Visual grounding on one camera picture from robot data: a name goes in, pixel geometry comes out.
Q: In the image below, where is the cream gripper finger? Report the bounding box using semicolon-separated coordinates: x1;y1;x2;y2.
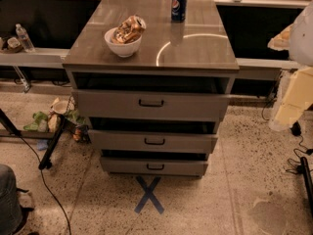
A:
269;67;313;131

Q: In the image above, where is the orange can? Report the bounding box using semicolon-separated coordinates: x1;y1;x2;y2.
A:
112;15;147;44

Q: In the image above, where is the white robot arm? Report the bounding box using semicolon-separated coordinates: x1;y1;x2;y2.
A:
268;1;313;131

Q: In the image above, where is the blue Pepsi can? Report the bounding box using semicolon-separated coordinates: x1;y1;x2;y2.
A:
171;0;187;22

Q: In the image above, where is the white ceramic bowl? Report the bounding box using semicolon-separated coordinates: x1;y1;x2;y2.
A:
104;28;142;58

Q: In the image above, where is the black power adapter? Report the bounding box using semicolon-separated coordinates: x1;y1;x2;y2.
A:
291;122;301;136

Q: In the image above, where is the bottom grey drawer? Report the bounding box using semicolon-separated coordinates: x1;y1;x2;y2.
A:
100;157;208;177

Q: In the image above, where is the grey drawer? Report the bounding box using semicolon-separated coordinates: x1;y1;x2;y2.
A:
89;130;217;154
72;89;229;121
100;157;208;177

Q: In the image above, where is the grey drawer cabinet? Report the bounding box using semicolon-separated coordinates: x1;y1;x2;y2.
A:
64;0;239;162

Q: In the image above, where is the top grey drawer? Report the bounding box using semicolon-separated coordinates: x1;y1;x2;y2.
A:
72;89;229;121

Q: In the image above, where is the blue tape cross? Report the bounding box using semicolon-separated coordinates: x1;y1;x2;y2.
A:
135;176;164;214

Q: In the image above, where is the middle grey drawer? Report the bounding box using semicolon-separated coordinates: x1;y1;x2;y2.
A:
89;130;217;154

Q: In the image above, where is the black tripod leg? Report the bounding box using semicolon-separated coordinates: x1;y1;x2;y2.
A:
38;116;67;170

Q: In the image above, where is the clear plastic water bottle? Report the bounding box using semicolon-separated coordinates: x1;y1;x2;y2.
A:
16;23;35;52

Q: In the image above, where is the small dish with objects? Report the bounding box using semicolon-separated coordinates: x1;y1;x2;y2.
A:
0;37;22;54

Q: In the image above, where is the person's jeans leg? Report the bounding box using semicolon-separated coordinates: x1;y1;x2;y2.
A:
0;164;22;235

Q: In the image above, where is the black floor cable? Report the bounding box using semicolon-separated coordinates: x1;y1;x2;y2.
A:
18;134;72;235

